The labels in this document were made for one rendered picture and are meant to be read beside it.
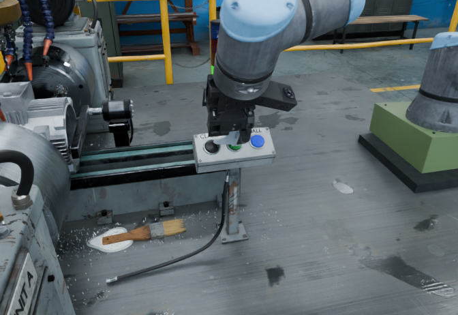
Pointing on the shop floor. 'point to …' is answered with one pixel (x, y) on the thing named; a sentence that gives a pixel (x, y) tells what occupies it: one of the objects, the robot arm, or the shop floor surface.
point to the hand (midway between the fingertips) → (236, 139)
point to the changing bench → (384, 22)
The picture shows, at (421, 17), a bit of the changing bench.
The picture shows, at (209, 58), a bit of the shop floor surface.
